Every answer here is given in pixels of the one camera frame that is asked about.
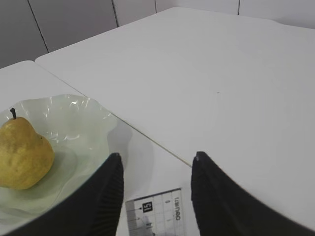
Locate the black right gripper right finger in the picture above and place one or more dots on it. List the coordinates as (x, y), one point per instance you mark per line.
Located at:
(223, 208)

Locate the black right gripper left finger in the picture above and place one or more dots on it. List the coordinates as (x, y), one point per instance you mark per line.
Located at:
(92, 210)

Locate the clear plastic ruler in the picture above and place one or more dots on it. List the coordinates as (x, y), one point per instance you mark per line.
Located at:
(159, 214)

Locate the yellow pear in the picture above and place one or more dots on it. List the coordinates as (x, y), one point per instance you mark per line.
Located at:
(26, 157)

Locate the green wavy glass plate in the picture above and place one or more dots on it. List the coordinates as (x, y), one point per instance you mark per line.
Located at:
(82, 134)

